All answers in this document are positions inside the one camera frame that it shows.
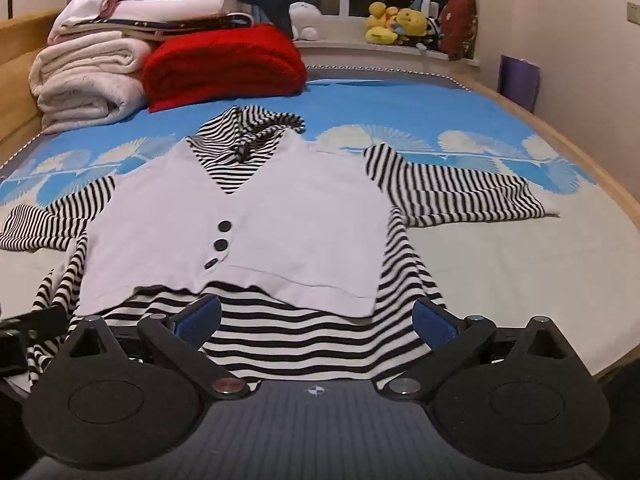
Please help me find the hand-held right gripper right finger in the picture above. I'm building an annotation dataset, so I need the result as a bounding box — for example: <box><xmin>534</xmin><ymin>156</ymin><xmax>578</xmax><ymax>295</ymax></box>
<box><xmin>380</xmin><ymin>297</ymin><xmax>571</xmax><ymax>401</ymax></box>

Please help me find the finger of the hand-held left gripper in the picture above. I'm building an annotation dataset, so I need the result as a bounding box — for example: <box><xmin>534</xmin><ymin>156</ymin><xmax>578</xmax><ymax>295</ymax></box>
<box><xmin>0</xmin><ymin>306</ymin><xmax>69</xmax><ymax>343</ymax></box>

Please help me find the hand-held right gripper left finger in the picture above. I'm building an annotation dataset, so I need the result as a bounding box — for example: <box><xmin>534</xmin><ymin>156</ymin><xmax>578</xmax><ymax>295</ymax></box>
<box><xmin>65</xmin><ymin>294</ymin><xmax>251</xmax><ymax>401</ymax></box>

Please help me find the grey cloth item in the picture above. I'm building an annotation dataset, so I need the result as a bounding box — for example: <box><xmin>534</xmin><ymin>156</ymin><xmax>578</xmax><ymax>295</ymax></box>
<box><xmin>0</xmin><ymin>105</ymin><xmax>561</xmax><ymax>396</ymax></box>

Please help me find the blue white printed bed sheet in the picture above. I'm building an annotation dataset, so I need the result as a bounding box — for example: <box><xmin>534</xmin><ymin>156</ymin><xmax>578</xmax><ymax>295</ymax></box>
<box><xmin>0</xmin><ymin>65</ymin><xmax>636</xmax><ymax>386</ymax></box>

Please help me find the white folded blanket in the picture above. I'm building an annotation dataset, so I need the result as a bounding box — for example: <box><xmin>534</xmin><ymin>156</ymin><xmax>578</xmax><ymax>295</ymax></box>
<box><xmin>28</xmin><ymin>31</ymin><xmax>153</xmax><ymax>135</ymax></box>

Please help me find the red knitted blanket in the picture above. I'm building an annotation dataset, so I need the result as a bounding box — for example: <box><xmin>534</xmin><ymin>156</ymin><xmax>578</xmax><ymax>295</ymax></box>
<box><xmin>141</xmin><ymin>24</ymin><xmax>308</xmax><ymax>113</ymax></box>

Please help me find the dark patterned folded cloth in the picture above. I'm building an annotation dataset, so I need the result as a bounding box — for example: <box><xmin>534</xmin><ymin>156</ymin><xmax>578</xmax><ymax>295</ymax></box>
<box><xmin>90</xmin><ymin>12</ymin><xmax>256</xmax><ymax>41</ymax></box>

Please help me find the yellow plush toy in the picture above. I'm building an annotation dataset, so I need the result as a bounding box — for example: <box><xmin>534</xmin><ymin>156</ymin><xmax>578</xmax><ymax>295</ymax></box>
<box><xmin>395</xmin><ymin>7</ymin><xmax>431</xmax><ymax>40</ymax></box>
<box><xmin>365</xmin><ymin>2</ymin><xmax>401</xmax><ymax>45</ymax></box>

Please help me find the white folded cloth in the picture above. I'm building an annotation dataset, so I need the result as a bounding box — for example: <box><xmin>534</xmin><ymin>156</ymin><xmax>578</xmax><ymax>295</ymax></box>
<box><xmin>48</xmin><ymin>0</ymin><xmax>236</xmax><ymax>43</ymax></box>

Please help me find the white plush toy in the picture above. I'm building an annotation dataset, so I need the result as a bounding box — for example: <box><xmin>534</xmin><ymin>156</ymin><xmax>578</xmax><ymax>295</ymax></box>
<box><xmin>289</xmin><ymin>1</ymin><xmax>322</xmax><ymax>42</ymax></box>

